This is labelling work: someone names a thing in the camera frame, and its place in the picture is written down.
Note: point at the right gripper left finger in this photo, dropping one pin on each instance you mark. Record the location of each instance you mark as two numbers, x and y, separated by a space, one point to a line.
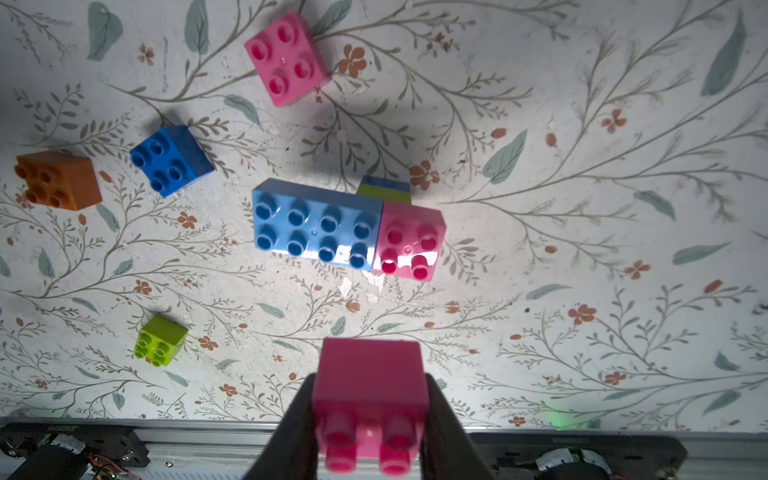
292 451

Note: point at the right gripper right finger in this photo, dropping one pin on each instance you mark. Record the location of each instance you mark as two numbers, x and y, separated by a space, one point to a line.
446 451

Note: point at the light blue long lego brick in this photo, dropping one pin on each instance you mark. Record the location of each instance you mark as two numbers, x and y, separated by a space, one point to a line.
318 224

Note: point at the blue and green brick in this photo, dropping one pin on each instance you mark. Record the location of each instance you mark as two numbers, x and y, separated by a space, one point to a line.
384 189

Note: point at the lime green square lego brick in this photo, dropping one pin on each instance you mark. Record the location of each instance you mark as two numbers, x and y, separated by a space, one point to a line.
159 340

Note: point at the dark blue square lego brick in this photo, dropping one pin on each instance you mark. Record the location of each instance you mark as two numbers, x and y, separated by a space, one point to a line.
171 159

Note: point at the orange square lego brick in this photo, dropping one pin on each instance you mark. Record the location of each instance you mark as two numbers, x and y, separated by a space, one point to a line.
58 180

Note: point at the pink square lego brick far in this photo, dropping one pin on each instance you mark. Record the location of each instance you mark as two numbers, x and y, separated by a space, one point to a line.
287 60

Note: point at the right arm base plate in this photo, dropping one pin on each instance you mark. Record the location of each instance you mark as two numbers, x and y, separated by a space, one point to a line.
579 455

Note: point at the aluminium front rail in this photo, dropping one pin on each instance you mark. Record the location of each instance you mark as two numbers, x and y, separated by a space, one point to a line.
159 449

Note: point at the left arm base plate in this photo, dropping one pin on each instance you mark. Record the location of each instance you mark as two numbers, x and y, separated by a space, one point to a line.
70 450

